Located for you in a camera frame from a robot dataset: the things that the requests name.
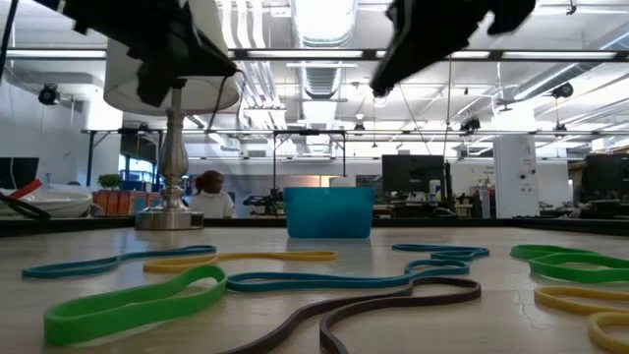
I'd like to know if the black computer monitor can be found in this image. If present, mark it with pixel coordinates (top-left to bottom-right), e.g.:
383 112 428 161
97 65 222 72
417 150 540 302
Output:
585 153 629 201
381 153 446 194
0 156 40 191

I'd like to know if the teal plastic bin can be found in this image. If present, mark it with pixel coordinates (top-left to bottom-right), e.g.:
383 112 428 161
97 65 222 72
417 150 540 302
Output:
283 186 376 240

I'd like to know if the yellow rubber band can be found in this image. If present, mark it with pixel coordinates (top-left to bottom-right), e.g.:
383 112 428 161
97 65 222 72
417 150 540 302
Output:
143 250 340 274
533 285 629 317
587 311 629 354

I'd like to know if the long brown rubber band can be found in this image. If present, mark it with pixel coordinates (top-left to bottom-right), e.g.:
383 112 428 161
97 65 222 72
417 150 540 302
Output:
215 275 484 354

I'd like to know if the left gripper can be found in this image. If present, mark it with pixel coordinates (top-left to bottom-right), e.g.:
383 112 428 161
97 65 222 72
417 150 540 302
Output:
33 0 242 107

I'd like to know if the black ceiling camera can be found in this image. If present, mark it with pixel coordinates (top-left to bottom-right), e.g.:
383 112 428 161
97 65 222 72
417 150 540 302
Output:
37 83 62 107
550 82 575 100

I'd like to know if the green rubber band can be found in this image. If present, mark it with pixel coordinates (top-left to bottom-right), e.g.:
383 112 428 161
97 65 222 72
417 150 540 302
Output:
527 252 629 285
509 243 600 263
42 265 229 347

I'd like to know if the person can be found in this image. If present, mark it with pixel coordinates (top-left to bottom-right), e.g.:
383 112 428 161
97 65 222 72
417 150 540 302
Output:
188 169 237 219

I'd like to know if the red strap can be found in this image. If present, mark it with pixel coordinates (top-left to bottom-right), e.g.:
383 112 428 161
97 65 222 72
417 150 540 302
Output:
8 178 43 201

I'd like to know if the small green potted plant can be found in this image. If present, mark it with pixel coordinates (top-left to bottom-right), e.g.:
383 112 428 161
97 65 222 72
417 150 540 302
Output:
96 173 124 192

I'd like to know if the white bowl with utensils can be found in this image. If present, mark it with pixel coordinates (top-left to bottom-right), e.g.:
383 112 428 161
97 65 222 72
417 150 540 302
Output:
0 188 93 219

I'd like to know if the white shade table lamp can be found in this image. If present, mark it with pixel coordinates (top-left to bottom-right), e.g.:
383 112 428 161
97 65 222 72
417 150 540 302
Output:
102 0 241 232

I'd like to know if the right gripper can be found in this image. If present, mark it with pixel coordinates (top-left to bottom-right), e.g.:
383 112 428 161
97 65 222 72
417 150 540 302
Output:
371 0 537 98

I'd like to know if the teal rubber band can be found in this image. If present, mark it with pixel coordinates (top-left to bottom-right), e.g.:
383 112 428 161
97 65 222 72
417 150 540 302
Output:
391 243 491 263
225 259 472 293
21 244 218 280

